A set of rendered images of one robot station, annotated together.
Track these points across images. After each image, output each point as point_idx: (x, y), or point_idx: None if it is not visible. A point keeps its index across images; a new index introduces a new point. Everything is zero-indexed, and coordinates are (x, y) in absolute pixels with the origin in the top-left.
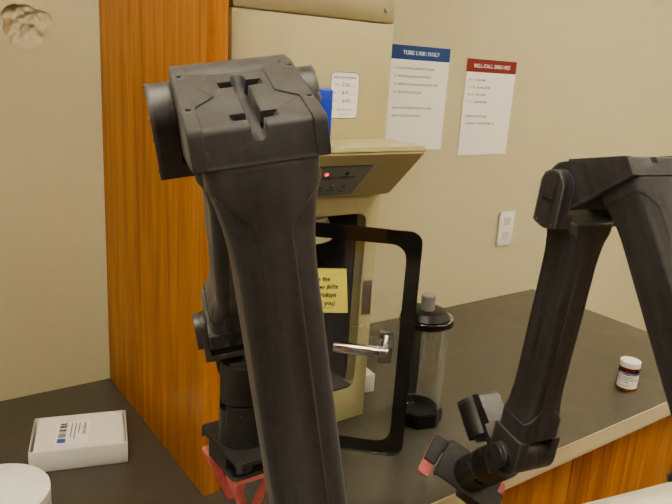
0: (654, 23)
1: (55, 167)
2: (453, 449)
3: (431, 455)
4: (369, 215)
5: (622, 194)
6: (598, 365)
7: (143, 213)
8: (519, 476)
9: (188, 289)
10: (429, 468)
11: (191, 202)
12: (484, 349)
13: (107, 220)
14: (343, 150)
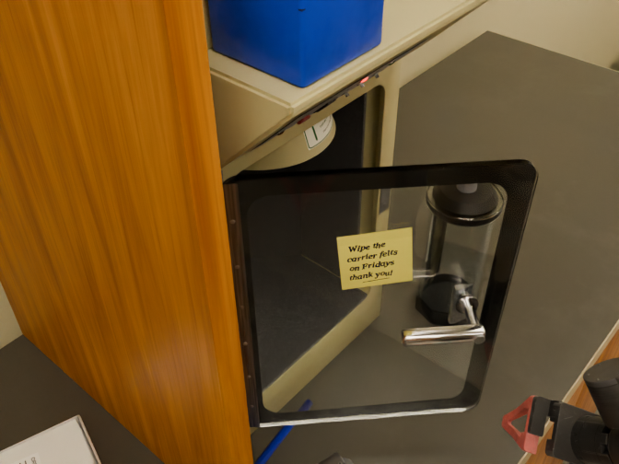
0: None
1: None
2: (566, 416)
3: (536, 427)
4: (389, 82)
5: None
6: (611, 152)
7: (29, 171)
8: (590, 365)
9: (169, 322)
10: (535, 443)
11: (152, 209)
12: (475, 155)
13: None
14: (403, 43)
